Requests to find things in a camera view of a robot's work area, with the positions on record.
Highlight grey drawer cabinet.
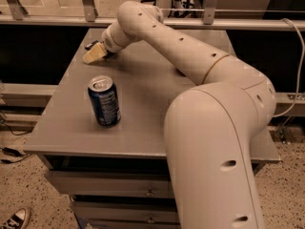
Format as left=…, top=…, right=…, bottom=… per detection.
left=26, top=23, right=276, bottom=229

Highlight metal railing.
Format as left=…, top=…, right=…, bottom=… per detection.
left=0, top=0, right=305, bottom=31

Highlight dark blue rxbar wrapper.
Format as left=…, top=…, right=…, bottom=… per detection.
left=85, top=40, right=100, bottom=51

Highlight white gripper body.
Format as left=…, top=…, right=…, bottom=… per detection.
left=101, top=29, right=123, bottom=53

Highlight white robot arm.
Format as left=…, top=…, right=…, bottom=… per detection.
left=83, top=1, right=276, bottom=229

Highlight black office chair base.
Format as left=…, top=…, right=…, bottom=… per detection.
left=139, top=0, right=198, bottom=19

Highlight blue soda can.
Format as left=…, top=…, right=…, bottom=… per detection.
left=88, top=75, right=121, bottom=127

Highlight black power adapter cable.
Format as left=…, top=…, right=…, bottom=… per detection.
left=0, top=146, right=32, bottom=165

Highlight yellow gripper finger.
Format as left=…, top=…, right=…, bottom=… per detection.
left=83, top=42, right=107, bottom=64

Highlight black white sneaker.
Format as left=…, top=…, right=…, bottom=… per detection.
left=0, top=208, right=31, bottom=229

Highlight white cable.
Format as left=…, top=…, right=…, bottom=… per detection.
left=273, top=17, right=305, bottom=118

